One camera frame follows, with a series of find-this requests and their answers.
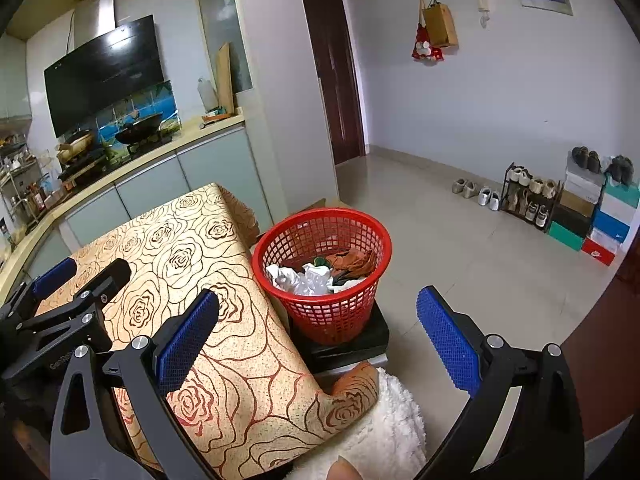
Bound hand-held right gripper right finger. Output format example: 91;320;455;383
415;286;586;480

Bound rows of assorted shoes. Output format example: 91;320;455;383
502;166;561;228

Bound black shoe rack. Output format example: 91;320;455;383
500;162;563;233

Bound tan cooking pot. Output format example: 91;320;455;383
56;129;99;163

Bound black gas stove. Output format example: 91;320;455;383
59;132;173;183

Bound rose-patterned tablecloth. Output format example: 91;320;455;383
10;182;381;480

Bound frosted glass panel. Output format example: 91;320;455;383
194;0;253;96

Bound dark brown door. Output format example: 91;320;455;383
296;0;366;166

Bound metal spice rack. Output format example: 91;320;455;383
0;142;56;231

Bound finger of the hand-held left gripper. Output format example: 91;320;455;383
0;256;79;333
0;259;133;381

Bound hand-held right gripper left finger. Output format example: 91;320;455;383
50;287;221;480

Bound black range hood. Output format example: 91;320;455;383
44;0;163;138

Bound translucent plastic jug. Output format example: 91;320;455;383
197;77;218;113

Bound white tissue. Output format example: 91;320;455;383
296;266;333;296

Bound cardboard box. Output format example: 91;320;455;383
300;197;351;212

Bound stack of shoe boxes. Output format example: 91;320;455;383
547;152;637;267

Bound black wok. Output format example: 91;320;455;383
115;112;165;145

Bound frosted upper cabinet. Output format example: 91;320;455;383
0;35;33;121

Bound white plastic bag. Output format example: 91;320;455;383
266;264;306;295

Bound black storage box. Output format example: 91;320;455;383
290;305;391;376

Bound white fluffy cushion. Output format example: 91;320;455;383
290;367;428;480

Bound brown paper bag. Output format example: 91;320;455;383
421;4;459;48

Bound red hanging ornament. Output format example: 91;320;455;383
411;22;445;63

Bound beige kitchen countertop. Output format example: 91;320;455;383
0;112;246;288

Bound grey kitchen cabinet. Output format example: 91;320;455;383
30;125;273;281

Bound person's knee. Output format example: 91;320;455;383
327;460;364;480

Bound red plastic basket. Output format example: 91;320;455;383
251;207;392;345

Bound wooden cutting board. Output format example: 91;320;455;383
216;42;236;115

